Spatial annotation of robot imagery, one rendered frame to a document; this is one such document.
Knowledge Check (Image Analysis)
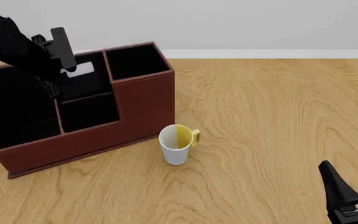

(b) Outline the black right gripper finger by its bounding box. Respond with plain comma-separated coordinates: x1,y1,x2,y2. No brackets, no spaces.
318,160,358,212

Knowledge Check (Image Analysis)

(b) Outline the white and yellow mug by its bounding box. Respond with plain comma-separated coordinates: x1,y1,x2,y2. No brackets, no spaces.
158,124,202,166

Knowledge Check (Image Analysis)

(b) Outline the red-brown desk caddy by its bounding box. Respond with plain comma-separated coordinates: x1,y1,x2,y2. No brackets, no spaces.
0,41,176,180

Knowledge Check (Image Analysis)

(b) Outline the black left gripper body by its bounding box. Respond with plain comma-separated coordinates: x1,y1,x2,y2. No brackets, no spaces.
41,78,62,99

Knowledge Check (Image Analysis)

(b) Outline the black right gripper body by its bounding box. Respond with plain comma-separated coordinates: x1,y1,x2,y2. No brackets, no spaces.
326,202,358,224

